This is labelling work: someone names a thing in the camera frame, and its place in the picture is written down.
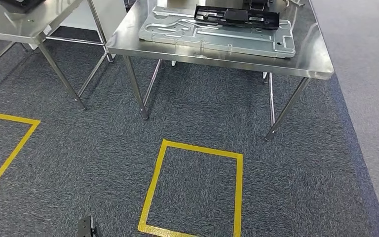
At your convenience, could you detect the stainless steel table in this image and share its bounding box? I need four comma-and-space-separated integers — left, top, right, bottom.
0, 0, 115, 111

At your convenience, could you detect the black plastic frame part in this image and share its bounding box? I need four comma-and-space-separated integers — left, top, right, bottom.
193, 4, 281, 31

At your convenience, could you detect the grooved aluminium plate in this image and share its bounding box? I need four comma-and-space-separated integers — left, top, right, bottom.
138, 6, 297, 59

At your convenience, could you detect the stainless steel workbench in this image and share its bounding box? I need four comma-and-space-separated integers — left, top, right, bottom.
106, 0, 335, 142

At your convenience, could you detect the black device with yellow stripe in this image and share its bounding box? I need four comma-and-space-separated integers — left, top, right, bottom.
242, 0, 273, 10

